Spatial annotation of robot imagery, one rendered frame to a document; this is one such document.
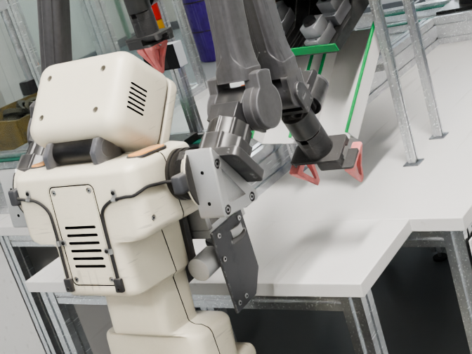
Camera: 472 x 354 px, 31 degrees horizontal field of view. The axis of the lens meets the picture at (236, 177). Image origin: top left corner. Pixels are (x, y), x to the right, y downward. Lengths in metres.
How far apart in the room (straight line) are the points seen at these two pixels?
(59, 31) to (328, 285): 0.68
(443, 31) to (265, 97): 1.85
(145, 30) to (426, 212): 0.76
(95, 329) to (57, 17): 1.58
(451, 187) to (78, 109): 0.86
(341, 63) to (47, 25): 0.76
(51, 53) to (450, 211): 0.84
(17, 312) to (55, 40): 1.41
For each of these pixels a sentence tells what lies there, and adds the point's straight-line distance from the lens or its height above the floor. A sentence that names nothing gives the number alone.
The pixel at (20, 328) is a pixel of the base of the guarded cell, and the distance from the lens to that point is 2.87.
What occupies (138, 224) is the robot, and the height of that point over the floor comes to 1.14.
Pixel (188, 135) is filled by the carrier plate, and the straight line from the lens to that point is 2.44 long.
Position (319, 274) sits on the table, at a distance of 1.62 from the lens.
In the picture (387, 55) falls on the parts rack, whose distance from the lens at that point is 1.97.
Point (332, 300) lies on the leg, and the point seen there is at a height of 0.81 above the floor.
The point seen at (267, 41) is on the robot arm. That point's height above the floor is 1.32.
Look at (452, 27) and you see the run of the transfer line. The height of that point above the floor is 0.92.
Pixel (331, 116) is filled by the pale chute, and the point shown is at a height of 1.03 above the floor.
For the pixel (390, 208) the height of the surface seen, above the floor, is 0.86.
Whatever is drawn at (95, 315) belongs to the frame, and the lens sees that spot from 2.95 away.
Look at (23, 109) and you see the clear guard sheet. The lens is 3.52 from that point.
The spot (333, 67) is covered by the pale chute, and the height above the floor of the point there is 1.12.
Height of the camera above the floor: 1.56
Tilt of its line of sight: 18 degrees down
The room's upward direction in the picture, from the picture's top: 17 degrees counter-clockwise
